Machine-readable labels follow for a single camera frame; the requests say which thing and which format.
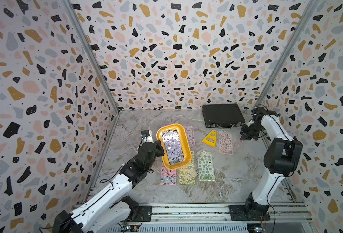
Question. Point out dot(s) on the black hard case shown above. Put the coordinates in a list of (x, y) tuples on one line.
[(222, 116)]

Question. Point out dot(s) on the aluminium corner post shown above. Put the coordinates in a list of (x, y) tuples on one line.
[(67, 5), (312, 5)]

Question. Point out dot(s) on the purple 3D sticker sheet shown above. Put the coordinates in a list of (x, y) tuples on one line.
[(190, 135)]

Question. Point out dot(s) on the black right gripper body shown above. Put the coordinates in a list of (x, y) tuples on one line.
[(250, 132)]

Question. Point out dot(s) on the pink yellow cat sticker sheet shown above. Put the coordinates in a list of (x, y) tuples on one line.
[(168, 177)]

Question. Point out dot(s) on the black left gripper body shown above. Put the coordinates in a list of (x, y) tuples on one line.
[(158, 152)]

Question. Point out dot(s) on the lilac character sticker sheet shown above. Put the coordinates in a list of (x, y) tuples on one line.
[(238, 144)]

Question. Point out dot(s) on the left aluminium corner post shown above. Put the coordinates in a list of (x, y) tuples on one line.
[(67, 5)]

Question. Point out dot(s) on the yellow plastic storage box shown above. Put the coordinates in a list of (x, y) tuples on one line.
[(184, 143)]

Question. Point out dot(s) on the yellow triangular plastic block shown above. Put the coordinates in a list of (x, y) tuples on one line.
[(211, 139)]

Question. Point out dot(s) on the green animal sticker sheet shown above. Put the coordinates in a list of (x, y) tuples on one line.
[(187, 173)]

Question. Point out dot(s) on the pink bear sticker sheet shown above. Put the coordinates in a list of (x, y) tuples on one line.
[(225, 143)]

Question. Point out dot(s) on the right aluminium corner post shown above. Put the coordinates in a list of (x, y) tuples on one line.
[(312, 5)]

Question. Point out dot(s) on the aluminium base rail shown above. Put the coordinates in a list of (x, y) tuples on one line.
[(204, 218)]

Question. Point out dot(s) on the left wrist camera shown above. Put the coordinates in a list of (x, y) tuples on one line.
[(146, 136)]

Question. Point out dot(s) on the purple bonbon sticker sheet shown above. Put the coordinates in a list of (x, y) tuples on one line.
[(173, 147)]

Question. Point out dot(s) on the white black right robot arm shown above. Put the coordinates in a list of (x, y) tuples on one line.
[(281, 158)]

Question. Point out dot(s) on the green frog sticker sheet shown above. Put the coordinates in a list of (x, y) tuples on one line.
[(205, 166)]

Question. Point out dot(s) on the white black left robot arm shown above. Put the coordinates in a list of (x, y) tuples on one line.
[(112, 204)]

